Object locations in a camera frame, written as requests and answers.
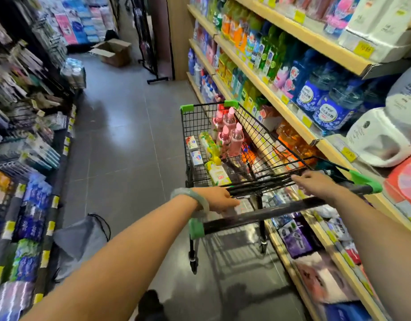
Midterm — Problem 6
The person's right hand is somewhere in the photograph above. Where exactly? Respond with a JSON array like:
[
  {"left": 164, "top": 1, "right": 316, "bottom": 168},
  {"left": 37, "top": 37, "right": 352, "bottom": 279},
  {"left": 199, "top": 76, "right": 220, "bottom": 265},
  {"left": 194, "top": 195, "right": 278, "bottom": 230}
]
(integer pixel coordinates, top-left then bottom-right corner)
[{"left": 291, "top": 170, "right": 340, "bottom": 201}]

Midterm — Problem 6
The person's left hand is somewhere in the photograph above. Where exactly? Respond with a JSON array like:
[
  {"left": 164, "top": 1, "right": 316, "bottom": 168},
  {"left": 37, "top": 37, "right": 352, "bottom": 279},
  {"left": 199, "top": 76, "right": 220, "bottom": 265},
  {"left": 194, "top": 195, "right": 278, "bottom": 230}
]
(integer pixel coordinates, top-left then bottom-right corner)
[{"left": 192, "top": 186, "right": 241, "bottom": 214}]

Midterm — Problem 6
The black wire shopping cart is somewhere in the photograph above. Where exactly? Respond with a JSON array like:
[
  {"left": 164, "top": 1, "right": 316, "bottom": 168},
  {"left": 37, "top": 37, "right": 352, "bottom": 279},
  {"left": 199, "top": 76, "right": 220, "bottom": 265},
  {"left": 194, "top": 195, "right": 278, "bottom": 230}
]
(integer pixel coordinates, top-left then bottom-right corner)
[{"left": 179, "top": 100, "right": 383, "bottom": 275}]

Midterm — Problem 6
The person's left forearm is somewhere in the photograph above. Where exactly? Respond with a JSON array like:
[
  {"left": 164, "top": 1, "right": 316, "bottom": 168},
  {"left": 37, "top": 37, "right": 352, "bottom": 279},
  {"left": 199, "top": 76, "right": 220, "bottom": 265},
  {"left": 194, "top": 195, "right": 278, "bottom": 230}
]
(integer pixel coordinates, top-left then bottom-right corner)
[{"left": 21, "top": 194, "right": 201, "bottom": 321}]

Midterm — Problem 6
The person's right forearm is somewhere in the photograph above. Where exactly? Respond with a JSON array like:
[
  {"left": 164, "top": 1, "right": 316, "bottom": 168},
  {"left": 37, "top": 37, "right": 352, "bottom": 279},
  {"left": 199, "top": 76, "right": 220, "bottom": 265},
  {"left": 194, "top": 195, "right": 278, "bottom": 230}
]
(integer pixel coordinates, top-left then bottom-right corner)
[{"left": 326, "top": 186, "right": 411, "bottom": 321}]

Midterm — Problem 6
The yellow white soap packet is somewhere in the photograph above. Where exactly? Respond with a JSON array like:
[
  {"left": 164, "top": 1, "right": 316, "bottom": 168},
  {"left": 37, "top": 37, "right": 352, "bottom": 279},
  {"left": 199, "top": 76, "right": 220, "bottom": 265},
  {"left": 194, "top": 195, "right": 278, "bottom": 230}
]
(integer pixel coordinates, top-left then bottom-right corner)
[{"left": 205, "top": 161, "right": 232, "bottom": 186}]

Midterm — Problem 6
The row of orange liquid bottles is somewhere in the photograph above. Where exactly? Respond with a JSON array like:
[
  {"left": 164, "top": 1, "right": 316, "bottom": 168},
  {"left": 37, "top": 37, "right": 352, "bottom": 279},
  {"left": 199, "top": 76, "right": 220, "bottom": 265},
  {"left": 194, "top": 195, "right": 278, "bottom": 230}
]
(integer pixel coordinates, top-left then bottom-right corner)
[{"left": 275, "top": 121, "right": 324, "bottom": 171}]

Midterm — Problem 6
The pale green jade bangle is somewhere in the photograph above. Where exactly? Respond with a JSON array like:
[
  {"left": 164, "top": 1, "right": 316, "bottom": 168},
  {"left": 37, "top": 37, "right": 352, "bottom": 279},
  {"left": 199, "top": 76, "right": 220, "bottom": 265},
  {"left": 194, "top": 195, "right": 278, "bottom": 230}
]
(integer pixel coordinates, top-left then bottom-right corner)
[{"left": 170, "top": 187, "right": 210, "bottom": 218}]

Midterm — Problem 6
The purple package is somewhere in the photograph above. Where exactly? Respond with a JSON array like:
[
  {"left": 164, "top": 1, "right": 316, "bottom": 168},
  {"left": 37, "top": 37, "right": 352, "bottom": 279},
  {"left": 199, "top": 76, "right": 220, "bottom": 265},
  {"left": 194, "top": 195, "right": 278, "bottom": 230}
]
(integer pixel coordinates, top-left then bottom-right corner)
[{"left": 278, "top": 218, "right": 315, "bottom": 259}]

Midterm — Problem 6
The yellow green soap packet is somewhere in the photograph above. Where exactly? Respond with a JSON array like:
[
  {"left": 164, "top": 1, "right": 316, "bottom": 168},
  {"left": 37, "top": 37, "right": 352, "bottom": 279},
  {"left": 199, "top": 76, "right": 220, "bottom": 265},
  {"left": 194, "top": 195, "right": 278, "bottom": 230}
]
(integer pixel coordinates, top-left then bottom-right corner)
[{"left": 199, "top": 132, "right": 222, "bottom": 164}]

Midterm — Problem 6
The pink pump bottle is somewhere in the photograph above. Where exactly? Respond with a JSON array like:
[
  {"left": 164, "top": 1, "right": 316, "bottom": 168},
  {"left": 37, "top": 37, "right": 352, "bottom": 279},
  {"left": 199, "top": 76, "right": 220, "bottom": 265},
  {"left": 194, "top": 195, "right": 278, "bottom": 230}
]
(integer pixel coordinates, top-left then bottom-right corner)
[
  {"left": 224, "top": 107, "right": 237, "bottom": 130},
  {"left": 213, "top": 110, "right": 225, "bottom": 135},
  {"left": 230, "top": 122, "right": 245, "bottom": 157},
  {"left": 218, "top": 125, "right": 231, "bottom": 154}
]

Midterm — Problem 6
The wooden store shelf unit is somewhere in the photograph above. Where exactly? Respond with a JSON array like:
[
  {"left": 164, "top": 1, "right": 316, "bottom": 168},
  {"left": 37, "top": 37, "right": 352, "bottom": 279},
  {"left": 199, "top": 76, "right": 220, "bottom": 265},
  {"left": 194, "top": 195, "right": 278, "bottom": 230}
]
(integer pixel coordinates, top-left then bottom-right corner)
[{"left": 186, "top": 0, "right": 411, "bottom": 321}]

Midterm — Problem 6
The row of blue detergent jugs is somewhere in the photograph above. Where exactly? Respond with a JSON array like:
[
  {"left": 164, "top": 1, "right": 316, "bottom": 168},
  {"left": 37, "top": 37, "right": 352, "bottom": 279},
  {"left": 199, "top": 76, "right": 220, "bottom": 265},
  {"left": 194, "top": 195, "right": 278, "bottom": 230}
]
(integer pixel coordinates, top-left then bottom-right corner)
[{"left": 282, "top": 51, "right": 365, "bottom": 135}]

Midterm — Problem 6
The white detergent jug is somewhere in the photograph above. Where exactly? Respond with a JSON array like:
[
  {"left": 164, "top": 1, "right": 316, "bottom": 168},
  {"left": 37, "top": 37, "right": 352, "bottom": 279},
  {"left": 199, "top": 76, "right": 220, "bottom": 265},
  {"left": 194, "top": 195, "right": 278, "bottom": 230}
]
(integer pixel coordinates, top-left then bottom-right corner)
[
  {"left": 385, "top": 62, "right": 411, "bottom": 131},
  {"left": 345, "top": 107, "right": 411, "bottom": 168}
]

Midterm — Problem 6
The pink white package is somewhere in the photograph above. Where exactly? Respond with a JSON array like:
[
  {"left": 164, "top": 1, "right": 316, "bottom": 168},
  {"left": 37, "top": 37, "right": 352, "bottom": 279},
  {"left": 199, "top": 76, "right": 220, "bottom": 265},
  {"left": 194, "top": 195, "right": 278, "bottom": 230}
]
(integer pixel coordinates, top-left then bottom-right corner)
[{"left": 293, "top": 252, "right": 358, "bottom": 304}]

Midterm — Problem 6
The pink detergent package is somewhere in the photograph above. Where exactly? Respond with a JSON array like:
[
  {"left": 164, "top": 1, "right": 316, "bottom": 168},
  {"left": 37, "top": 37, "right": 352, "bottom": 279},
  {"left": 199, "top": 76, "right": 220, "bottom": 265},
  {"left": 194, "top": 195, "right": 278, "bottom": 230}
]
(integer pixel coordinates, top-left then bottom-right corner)
[{"left": 384, "top": 153, "right": 411, "bottom": 228}]

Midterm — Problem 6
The row of yellow green bottles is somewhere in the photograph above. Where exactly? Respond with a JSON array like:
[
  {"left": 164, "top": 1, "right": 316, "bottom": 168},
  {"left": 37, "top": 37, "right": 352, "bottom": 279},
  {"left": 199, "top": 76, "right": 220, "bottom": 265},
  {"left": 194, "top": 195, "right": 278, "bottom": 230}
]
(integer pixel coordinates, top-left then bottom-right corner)
[{"left": 218, "top": 53, "right": 262, "bottom": 112}]

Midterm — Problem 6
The person's black shoe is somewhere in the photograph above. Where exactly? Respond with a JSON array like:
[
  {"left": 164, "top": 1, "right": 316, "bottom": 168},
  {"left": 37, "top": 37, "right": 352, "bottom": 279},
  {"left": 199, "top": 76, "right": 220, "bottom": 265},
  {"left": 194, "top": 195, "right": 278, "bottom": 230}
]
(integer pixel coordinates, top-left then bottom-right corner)
[{"left": 135, "top": 290, "right": 166, "bottom": 321}]

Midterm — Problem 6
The row of small blue bottles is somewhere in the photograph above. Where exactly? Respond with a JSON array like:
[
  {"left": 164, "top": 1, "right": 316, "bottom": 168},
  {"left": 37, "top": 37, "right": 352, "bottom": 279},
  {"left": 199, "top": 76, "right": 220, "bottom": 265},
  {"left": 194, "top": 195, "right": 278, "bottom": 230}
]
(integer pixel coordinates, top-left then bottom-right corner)
[{"left": 187, "top": 47, "right": 221, "bottom": 101}]

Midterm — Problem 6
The blue package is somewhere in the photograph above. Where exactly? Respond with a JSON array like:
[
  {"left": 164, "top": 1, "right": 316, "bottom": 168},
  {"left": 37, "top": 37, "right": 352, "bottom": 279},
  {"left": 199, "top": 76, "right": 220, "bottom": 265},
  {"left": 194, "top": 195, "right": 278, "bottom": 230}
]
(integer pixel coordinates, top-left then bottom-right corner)
[{"left": 321, "top": 301, "right": 374, "bottom": 321}]

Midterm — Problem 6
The row of orange green bottles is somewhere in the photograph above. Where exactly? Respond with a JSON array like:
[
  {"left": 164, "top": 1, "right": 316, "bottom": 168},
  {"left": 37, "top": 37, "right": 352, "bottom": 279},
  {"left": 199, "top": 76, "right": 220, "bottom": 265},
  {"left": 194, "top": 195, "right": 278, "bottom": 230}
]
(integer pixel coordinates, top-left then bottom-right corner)
[{"left": 218, "top": 0, "right": 295, "bottom": 81}]

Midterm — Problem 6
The pink refill pouch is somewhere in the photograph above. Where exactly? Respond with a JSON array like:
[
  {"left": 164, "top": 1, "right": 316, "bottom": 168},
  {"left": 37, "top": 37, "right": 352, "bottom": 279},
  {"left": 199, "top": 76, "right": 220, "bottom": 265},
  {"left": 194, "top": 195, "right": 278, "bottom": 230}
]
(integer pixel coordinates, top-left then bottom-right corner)
[{"left": 323, "top": 0, "right": 361, "bottom": 39}]

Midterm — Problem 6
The group of white detergent jugs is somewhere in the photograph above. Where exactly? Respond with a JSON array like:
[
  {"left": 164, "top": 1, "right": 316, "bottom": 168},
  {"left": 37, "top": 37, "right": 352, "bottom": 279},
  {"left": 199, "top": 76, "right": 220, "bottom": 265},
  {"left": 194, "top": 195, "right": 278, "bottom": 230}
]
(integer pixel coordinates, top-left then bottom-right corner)
[{"left": 338, "top": 0, "right": 411, "bottom": 63}]

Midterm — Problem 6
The black store shelf rack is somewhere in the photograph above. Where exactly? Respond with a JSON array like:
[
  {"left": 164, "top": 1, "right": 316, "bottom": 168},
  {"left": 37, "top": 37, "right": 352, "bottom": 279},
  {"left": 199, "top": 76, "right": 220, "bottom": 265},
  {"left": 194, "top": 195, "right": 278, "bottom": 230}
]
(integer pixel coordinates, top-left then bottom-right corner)
[{"left": 0, "top": 0, "right": 79, "bottom": 321}]

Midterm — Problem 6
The black metal display stand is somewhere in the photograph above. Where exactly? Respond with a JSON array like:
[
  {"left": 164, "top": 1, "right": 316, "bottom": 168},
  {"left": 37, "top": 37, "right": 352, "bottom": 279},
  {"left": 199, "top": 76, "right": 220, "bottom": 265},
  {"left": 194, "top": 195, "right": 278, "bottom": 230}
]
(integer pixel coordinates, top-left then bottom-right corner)
[{"left": 129, "top": 0, "right": 169, "bottom": 84}]

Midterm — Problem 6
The brown cardboard box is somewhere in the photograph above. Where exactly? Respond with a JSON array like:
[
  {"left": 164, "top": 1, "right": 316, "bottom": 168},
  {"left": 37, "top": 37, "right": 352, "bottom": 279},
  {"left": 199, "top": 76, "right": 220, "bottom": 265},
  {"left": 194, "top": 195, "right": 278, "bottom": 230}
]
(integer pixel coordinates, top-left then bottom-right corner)
[{"left": 89, "top": 39, "right": 132, "bottom": 68}]

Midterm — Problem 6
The shrink-wrapped pack of bottles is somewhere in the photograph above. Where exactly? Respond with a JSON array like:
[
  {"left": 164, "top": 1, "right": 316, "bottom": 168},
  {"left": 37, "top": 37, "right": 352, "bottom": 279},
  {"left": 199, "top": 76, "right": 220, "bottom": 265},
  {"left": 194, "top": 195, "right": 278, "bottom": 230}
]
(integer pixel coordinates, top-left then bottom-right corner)
[{"left": 60, "top": 58, "right": 87, "bottom": 89}]

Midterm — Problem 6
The stack of blue tissue packets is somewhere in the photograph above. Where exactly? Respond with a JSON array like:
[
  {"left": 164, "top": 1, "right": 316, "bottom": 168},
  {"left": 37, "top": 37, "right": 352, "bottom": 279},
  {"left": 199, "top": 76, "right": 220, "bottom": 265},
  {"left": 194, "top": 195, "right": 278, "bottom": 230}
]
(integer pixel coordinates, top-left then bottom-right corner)
[{"left": 0, "top": 173, "right": 53, "bottom": 321}]

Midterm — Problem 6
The rack of hanging small goods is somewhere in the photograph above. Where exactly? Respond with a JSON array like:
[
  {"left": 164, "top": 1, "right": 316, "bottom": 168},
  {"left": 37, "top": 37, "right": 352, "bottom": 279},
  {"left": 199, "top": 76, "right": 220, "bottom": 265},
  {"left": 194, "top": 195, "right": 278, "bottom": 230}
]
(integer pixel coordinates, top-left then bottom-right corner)
[{"left": 0, "top": 10, "right": 72, "bottom": 171}]

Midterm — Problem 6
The display of pink blue packets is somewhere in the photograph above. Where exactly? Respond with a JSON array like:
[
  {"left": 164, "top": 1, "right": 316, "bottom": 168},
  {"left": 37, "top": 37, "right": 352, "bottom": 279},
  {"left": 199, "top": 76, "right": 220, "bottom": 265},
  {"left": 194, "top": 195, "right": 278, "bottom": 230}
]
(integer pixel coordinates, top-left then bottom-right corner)
[{"left": 46, "top": 0, "right": 116, "bottom": 45}]

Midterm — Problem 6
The grey drawstring bag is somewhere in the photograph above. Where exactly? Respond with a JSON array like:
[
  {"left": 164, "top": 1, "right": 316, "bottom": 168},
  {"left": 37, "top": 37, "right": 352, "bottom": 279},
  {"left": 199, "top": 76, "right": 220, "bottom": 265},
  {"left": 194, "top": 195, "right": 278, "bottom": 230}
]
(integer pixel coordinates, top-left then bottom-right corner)
[{"left": 52, "top": 214, "right": 112, "bottom": 282}]

